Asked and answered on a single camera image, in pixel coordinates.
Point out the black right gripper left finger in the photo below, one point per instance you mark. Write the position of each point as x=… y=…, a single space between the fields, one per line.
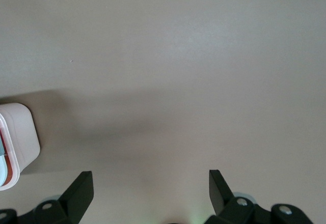
x=74 y=198

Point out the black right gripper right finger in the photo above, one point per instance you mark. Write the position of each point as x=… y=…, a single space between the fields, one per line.
x=221 y=198

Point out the pale pink box base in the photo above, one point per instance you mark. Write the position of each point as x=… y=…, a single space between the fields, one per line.
x=25 y=137

